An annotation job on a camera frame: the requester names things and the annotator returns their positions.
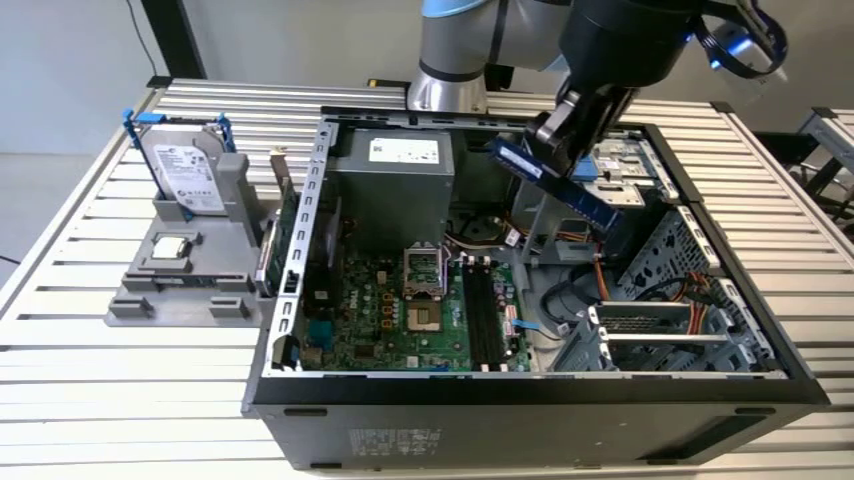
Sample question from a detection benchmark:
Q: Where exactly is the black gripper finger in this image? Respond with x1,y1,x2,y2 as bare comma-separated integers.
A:
560,87,601,177
589,85,636,155

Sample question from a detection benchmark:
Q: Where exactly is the metal drive bay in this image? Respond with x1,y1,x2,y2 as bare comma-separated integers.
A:
513,127,676,264

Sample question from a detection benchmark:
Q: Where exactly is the black round fan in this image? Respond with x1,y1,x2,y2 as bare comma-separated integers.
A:
445,209,522,251

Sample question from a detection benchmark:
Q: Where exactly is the grey power supply unit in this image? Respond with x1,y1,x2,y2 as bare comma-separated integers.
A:
326,127,460,251

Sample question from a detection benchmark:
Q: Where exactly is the metal slat side table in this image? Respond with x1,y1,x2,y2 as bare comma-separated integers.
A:
797,106,854,166

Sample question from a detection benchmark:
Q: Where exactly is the metal socket cover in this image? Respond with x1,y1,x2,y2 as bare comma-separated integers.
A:
404,247,446,296

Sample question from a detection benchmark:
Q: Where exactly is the metal disk bay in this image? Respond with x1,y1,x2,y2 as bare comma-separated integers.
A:
553,299,783,374

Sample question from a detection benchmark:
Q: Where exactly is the CPU socket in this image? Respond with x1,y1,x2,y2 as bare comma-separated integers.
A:
405,294,446,334

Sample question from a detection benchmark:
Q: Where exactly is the green graphics card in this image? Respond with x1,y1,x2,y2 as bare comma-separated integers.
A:
256,144,301,300

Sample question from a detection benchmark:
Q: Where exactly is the green motherboard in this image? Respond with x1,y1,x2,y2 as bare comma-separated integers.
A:
300,244,536,374

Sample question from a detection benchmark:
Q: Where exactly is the grey parts rack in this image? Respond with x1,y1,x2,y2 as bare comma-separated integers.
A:
105,152,280,329

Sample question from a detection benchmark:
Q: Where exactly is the hard disk in blue carrier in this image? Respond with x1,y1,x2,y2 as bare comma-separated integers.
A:
122,110,239,217

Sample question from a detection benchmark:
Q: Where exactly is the black open PC case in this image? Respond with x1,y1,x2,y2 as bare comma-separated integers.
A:
239,104,833,471

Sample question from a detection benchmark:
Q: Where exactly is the silver CPU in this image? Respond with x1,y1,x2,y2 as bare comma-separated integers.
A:
151,237,193,260

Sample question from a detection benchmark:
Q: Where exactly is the silver and black camera bracket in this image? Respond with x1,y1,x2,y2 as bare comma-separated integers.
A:
525,89,584,146

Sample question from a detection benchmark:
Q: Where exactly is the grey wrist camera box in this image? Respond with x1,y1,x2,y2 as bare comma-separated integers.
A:
707,22,793,101

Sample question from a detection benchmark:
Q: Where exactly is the black camera cable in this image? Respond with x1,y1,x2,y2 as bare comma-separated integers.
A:
691,0,795,80

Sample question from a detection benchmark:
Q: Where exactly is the orange wire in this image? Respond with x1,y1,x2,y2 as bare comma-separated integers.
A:
592,253,610,302

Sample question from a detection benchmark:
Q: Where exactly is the black looped wire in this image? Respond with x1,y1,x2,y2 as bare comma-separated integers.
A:
538,279,600,334

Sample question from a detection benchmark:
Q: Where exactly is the multicolour wire bundle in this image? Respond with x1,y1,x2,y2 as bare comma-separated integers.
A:
680,272,723,337

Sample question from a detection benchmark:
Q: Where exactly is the black post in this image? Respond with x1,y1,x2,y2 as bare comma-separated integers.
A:
141,0,209,81

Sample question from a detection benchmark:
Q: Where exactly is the thin black hanging cable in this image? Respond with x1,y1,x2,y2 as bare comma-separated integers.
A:
126,0,163,77

